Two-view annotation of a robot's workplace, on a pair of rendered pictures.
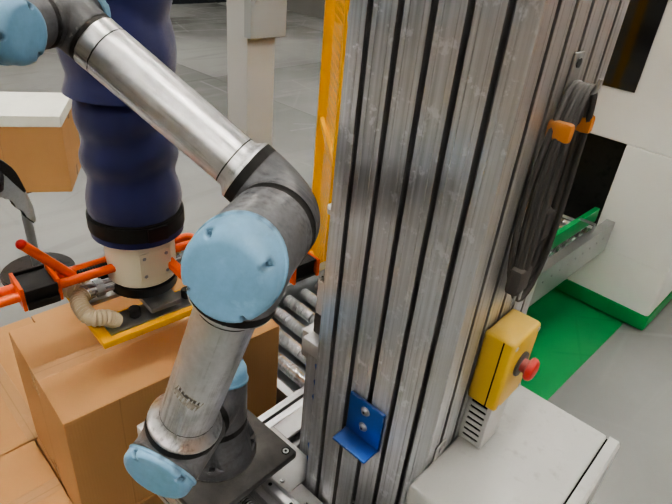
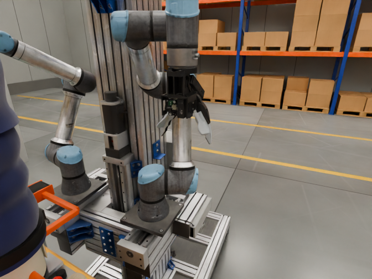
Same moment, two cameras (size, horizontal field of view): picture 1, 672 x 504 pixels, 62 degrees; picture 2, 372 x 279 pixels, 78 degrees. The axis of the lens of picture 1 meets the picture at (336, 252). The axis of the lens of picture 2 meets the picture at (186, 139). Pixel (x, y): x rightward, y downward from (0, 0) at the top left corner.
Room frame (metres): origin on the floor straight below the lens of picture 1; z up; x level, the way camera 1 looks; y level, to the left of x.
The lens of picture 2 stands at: (0.84, 1.09, 1.77)
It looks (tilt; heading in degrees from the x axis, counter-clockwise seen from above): 22 degrees down; 254
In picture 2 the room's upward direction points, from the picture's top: straight up
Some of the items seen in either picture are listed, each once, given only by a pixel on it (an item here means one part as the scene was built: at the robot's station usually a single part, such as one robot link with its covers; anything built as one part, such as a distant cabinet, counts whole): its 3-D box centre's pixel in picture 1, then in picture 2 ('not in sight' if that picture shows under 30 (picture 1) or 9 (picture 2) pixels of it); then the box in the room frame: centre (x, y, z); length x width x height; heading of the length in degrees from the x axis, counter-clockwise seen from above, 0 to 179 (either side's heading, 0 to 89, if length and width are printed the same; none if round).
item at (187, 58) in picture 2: not in sight; (183, 58); (0.67, 0.52, 1.74); 0.08 x 0.08 x 0.05
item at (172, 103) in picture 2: not in sight; (181, 92); (0.68, 0.53, 1.66); 0.09 x 0.08 x 0.12; 50
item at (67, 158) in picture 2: not in sight; (70, 160); (1.12, -0.13, 1.20); 0.13 x 0.12 x 0.14; 124
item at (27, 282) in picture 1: (36, 286); not in sight; (1.01, 0.67, 1.18); 0.10 x 0.08 x 0.06; 45
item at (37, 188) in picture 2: (296, 264); (38, 191); (1.21, 0.10, 1.18); 0.09 x 0.08 x 0.05; 45
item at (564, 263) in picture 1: (503, 307); not in sight; (2.09, -0.79, 0.50); 2.31 x 0.05 x 0.19; 137
